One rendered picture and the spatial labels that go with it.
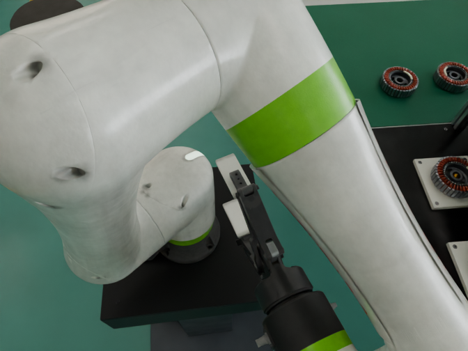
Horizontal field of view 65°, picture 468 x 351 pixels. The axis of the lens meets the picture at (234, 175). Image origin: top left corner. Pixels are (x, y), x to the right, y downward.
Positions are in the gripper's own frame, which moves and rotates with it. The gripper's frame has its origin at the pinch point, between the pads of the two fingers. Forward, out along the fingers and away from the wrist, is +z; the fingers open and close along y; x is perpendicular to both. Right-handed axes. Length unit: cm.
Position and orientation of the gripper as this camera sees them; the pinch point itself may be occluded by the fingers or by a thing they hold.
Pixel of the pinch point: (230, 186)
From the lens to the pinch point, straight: 60.0
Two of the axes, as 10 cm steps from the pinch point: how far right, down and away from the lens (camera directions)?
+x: 9.1, -3.7, 1.8
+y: 0.5, 5.4, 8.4
